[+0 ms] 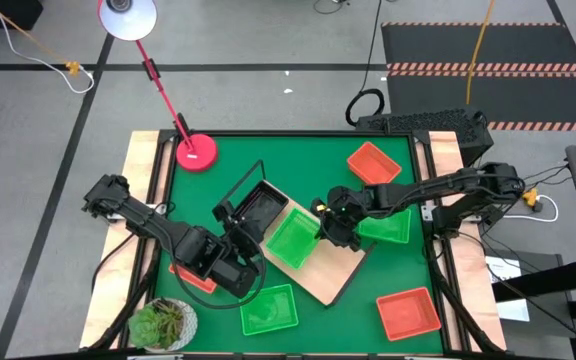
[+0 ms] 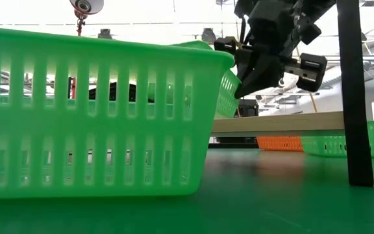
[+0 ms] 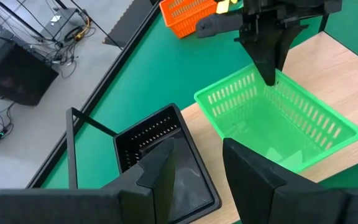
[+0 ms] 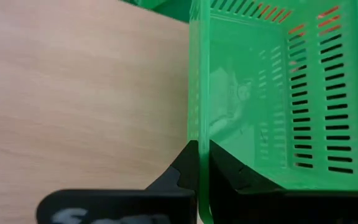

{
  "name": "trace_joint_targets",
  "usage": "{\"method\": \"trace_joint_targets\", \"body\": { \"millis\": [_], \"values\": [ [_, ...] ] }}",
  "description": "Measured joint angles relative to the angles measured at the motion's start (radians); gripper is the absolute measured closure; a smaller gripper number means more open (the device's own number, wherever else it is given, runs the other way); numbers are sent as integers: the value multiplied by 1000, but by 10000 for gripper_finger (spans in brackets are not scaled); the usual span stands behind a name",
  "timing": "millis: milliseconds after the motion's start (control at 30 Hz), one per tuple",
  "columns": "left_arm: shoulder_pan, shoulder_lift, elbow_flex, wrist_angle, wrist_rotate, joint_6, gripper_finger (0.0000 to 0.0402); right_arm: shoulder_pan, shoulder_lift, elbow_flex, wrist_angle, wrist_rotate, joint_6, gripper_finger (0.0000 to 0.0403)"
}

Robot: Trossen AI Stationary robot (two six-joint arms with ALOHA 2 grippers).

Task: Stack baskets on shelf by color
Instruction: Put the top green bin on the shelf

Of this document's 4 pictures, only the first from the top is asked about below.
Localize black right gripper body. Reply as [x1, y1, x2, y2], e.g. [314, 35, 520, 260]
[310, 184, 370, 251]

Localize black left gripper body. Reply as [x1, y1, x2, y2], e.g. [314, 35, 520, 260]
[211, 201, 265, 269]

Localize black plastic slotted basket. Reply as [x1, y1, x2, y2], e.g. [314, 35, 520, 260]
[226, 179, 290, 234]

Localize green plastic slotted basket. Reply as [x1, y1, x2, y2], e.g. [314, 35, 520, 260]
[265, 207, 322, 271]
[239, 283, 300, 337]
[356, 208, 413, 245]

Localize orange plastic slotted basket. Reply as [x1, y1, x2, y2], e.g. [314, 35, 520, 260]
[346, 140, 403, 186]
[375, 286, 443, 343]
[167, 262, 218, 295]

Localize green table mat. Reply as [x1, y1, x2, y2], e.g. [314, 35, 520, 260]
[153, 133, 445, 355]

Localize red desk lamp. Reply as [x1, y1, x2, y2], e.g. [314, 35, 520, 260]
[96, 0, 219, 174]

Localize green succulent in white pot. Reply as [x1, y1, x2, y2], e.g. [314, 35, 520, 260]
[127, 296, 200, 354]

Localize black mesh computer tower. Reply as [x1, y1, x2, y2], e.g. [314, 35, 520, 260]
[355, 104, 495, 166]

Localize white paper sheet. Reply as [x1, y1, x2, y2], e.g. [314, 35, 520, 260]
[485, 254, 532, 323]

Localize yellow power plug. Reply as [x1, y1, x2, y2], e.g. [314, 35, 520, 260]
[520, 187, 540, 208]

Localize black metal stand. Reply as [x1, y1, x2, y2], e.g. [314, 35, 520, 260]
[487, 249, 576, 360]

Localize black floor mat striped edges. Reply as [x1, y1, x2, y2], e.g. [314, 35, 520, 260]
[380, 20, 576, 134]

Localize wooden shelf with black frame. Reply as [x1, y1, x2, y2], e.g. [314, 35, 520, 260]
[215, 159, 378, 307]

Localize wooden table with black frame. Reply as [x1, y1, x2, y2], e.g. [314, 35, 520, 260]
[78, 128, 509, 360]

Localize black hanging cable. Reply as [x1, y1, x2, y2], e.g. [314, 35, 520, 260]
[345, 0, 387, 128]

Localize white power cable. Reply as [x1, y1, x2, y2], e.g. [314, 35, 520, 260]
[502, 193, 560, 224]

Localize white floor cable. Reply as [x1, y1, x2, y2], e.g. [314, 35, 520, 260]
[0, 0, 96, 95]

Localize yellow hanging cable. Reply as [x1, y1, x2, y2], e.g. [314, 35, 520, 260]
[465, 0, 497, 105]

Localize orange cable with yellow connector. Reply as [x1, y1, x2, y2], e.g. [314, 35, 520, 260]
[0, 0, 82, 77]

